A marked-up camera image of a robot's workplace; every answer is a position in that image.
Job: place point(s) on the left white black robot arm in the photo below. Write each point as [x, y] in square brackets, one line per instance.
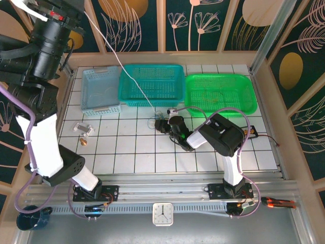
[43, 147]

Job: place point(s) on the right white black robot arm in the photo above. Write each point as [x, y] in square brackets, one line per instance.
[223, 134]

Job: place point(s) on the teal plastic basket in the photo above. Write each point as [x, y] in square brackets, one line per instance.
[157, 81]

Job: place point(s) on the light blue plastic basket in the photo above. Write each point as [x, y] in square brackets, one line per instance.
[101, 81]

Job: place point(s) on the black board with brass connectors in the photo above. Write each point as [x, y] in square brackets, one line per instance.
[254, 132]

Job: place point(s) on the green plastic basket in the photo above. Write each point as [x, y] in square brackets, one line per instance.
[238, 86]

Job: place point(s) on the small brass fitting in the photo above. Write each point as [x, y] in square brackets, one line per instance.
[83, 141]

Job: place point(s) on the white square clock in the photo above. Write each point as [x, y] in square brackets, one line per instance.
[162, 214]

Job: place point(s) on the small circuit board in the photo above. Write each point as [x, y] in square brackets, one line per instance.
[95, 209]
[247, 204]

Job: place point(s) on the orange black pliers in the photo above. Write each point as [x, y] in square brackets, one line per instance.
[279, 202]

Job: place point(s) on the dark blue mug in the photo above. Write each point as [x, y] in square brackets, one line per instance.
[30, 219]

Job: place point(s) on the aluminium frame post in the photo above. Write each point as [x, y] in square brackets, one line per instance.
[269, 38]
[69, 70]

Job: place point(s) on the aluminium mounting rail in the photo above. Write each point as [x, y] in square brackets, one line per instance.
[165, 189]

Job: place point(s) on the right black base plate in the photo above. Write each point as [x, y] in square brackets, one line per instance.
[214, 191]

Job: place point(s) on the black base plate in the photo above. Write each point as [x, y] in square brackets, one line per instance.
[214, 191]
[113, 191]

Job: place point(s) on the clear white plastic bracket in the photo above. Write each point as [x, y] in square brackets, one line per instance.
[82, 127]

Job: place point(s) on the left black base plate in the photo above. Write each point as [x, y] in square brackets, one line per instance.
[113, 191]

